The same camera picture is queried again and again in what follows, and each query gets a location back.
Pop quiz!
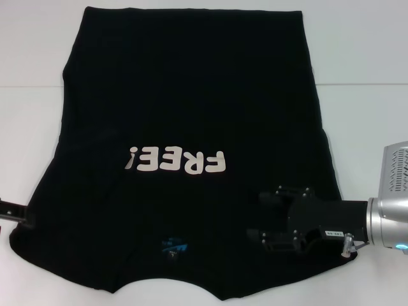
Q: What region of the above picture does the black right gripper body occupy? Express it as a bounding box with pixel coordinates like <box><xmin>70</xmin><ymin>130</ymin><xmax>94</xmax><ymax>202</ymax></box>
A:
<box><xmin>285</xmin><ymin>198</ymin><xmax>370</xmax><ymax>256</ymax></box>

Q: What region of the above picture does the black t-shirt with FREE print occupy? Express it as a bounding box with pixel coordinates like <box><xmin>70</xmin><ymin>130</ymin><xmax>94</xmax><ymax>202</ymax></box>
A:
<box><xmin>8</xmin><ymin>6</ymin><xmax>357</xmax><ymax>302</ymax></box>

